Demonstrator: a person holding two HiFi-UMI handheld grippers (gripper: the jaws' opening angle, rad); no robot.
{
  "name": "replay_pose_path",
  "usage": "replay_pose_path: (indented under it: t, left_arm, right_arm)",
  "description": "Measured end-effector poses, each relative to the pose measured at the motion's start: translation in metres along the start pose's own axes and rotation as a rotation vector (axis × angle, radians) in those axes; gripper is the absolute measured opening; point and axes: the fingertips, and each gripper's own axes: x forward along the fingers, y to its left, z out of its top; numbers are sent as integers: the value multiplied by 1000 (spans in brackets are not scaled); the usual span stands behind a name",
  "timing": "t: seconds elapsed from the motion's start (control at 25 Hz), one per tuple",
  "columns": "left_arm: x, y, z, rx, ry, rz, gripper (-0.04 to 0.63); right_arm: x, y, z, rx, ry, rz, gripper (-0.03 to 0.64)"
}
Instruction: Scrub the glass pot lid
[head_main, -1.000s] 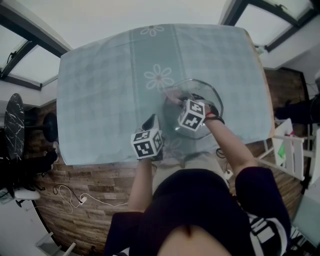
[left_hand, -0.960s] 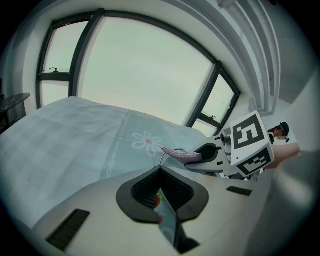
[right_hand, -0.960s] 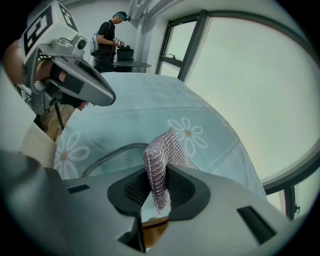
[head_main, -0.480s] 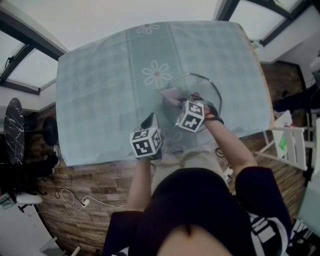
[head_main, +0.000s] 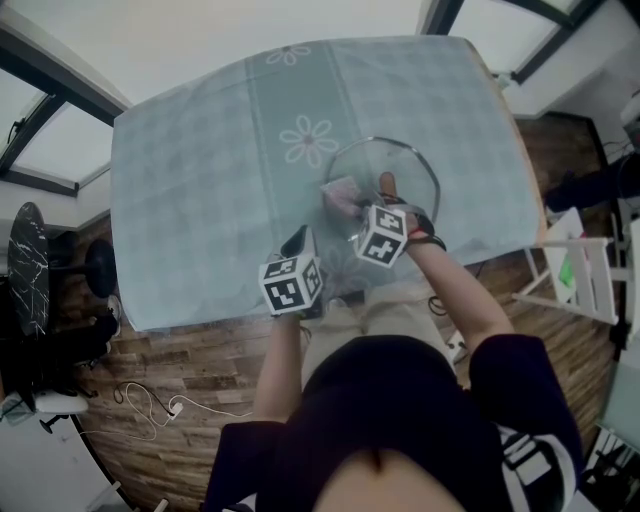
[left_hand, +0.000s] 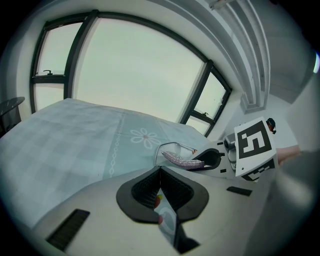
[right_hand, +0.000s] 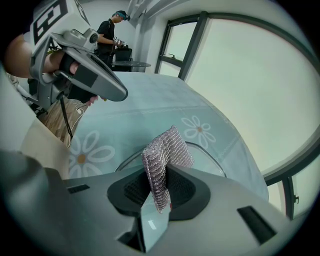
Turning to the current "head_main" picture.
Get wooden table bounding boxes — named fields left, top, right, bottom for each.
left=464, top=39, right=549, bottom=246

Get white power strip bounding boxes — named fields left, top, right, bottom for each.
left=447, top=329, right=469, bottom=369

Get pale green glass table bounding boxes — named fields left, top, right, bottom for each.
left=597, top=359, right=640, bottom=436

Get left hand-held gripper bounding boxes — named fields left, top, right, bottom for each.
left=258, top=224, right=324, bottom=319

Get glass pot lid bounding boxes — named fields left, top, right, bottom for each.
left=324, top=135, right=441, bottom=241

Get black marble round table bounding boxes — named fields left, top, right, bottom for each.
left=7, top=201, right=117, bottom=336

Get person's right forearm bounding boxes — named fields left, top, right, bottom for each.
left=407, top=244, right=516, bottom=386

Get white wooden chair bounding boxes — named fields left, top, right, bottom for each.
left=512, top=207, right=629, bottom=329

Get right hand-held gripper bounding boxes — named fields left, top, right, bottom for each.
left=353, top=192, right=407, bottom=269

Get white curved desk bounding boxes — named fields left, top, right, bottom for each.
left=0, top=409, right=136, bottom=512

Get black framed window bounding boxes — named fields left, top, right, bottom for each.
left=0, top=24, right=131, bottom=199
left=422, top=0, right=640, bottom=84

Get light blue floral tablecloth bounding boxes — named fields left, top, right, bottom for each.
left=109, top=37, right=541, bottom=334

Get white table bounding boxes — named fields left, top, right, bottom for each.
left=615, top=197, right=640, bottom=346

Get black wrist band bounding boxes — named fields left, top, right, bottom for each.
left=412, top=232, right=447, bottom=251

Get person's left forearm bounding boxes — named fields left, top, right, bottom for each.
left=252, top=312, right=306, bottom=426

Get white office chair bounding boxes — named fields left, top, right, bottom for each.
left=29, top=389, right=90, bottom=434

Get person's torso in dark shirt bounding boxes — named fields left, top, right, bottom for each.
left=202, top=332, right=586, bottom=512

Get pink cleaning cloth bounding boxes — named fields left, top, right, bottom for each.
left=319, top=174, right=362, bottom=219

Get person's beige trousers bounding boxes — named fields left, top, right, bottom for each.
left=299, top=294, right=456, bottom=386

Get white charger cable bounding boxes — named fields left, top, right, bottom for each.
left=82, top=382, right=254, bottom=441

